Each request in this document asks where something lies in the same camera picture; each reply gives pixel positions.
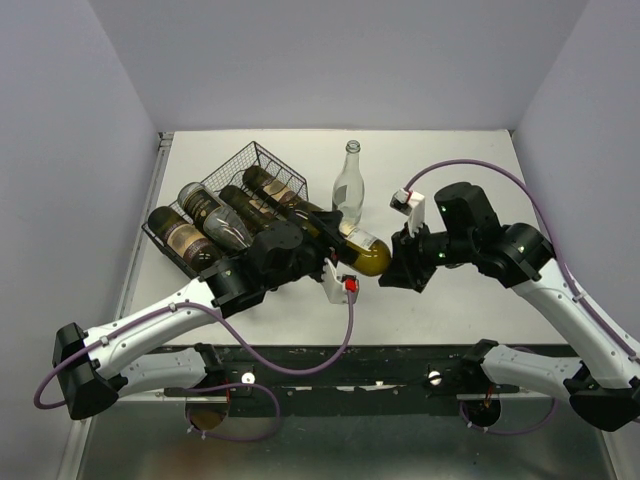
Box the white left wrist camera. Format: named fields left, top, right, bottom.
left=321, top=259, right=359, bottom=304

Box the green bottle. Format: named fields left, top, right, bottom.
left=242, top=165, right=322, bottom=216
left=299, top=219, right=393, bottom=278
left=219, top=185, right=279, bottom=233
left=147, top=206, right=223, bottom=273

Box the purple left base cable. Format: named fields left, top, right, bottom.
left=187, top=382, right=283, bottom=442

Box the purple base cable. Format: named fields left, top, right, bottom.
left=187, top=382, right=283, bottom=442
left=458, top=344, right=560, bottom=434

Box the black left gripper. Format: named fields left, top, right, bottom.
left=264, top=211, right=346, bottom=291

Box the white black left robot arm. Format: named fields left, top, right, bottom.
left=49, top=212, right=348, bottom=420

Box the short clear glass bottle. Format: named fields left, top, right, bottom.
left=177, top=182, right=253, bottom=251

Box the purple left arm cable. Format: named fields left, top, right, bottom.
left=33, top=292, right=356, bottom=411

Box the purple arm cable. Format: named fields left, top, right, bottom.
left=403, top=158, right=640, bottom=361
left=33, top=292, right=356, bottom=411

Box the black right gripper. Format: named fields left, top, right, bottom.
left=377, top=218, right=475, bottom=289

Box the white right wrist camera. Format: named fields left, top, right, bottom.
left=390, top=188, right=426, bottom=237

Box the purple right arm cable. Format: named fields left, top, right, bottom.
left=403, top=158, right=640, bottom=361

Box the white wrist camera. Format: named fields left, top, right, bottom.
left=390, top=188, right=426, bottom=237
left=321, top=259, right=359, bottom=304

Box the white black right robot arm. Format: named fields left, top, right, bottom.
left=378, top=182, right=639, bottom=432

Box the tall clear glass bottle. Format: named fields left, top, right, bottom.
left=332, top=140, right=365, bottom=224

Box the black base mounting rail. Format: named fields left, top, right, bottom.
left=199, top=342, right=531, bottom=419

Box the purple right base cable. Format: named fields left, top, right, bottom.
left=458, top=344, right=560, bottom=434

